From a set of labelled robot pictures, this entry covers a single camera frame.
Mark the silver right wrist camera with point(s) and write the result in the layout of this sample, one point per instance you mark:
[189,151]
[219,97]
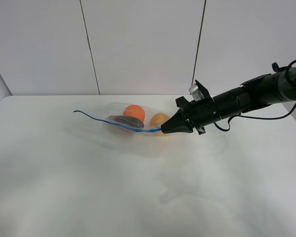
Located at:
[198,91]

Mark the purple eggplant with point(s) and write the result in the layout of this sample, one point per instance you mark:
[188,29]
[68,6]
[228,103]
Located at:
[132,122]

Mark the yellow pear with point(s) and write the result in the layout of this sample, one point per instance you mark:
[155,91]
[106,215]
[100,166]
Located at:
[158,119]

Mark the clear zip bag blue seal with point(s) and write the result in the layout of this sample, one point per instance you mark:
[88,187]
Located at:
[117,109]

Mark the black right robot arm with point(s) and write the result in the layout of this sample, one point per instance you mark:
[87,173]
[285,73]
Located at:
[252,95]

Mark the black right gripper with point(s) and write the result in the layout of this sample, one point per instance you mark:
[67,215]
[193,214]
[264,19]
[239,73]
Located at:
[194,115]

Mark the orange fruit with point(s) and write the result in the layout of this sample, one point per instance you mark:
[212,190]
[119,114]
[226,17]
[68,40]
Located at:
[135,111]

